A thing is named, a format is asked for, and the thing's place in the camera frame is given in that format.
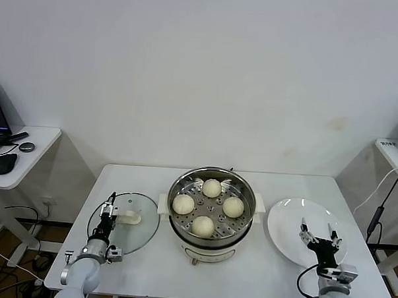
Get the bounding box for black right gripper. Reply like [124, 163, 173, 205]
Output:
[297, 217, 345, 270]

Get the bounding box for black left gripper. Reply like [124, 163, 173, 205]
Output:
[91, 190, 119, 241]

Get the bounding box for glass lid with cream handle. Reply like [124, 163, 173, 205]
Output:
[86, 191, 162, 257]

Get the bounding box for white steamed baozi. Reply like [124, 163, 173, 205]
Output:
[191, 216, 216, 239]
[201, 178, 223, 200]
[172, 193, 195, 216]
[222, 196, 246, 219]

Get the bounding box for perforated steel steamer basket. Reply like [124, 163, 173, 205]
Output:
[155, 165, 268, 250]

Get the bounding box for white round plate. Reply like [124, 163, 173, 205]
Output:
[265, 196, 352, 272]

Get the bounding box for white side desk with laptop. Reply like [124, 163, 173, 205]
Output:
[0, 125, 63, 269]

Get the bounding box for cream electric cooker base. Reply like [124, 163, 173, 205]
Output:
[166, 216, 255, 269]

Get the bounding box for black computer mouse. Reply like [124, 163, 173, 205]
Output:
[0, 152, 20, 177]

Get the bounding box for black bar-shaped device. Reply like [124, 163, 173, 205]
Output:
[8, 130, 30, 144]

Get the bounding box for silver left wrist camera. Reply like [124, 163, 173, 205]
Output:
[107, 245, 125, 264]

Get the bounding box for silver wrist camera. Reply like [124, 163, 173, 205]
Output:
[337, 263, 359, 286]
[107, 245, 125, 264]

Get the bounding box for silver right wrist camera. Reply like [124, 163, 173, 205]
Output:
[337, 263, 359, 286]

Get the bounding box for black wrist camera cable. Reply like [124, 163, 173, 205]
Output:
[296, 262, 323, 298]

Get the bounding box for black coiled floor cable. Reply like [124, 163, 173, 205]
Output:
[0, 249, 61, 298]

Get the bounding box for black looped floor cable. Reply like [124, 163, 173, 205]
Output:
[2, 201, 52, 245]

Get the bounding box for white cable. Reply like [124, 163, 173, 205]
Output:
[352, 164, 398, 217]

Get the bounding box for thin black desk cable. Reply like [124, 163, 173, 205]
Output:
[0, 142, 20, 157]

